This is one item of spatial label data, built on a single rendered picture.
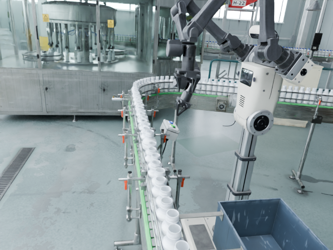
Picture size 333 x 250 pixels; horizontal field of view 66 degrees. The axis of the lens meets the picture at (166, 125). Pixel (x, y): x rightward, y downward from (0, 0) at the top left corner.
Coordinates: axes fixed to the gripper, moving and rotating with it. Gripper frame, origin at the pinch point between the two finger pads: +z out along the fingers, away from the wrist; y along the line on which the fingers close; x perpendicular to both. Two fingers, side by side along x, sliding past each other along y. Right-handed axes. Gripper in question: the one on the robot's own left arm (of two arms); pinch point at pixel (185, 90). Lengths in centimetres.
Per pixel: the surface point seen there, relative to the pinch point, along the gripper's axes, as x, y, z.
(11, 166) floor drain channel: 181, -154, 140
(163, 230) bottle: -55, -17, 28
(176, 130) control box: 24.5, 3.1, 29.8
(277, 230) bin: -25, 45, 60
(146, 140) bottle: -1.3, -16.9, 24.3
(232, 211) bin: -22, 22, 50
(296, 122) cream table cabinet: 313, 310, 130
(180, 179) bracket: -22.3, -4.5, 32.3
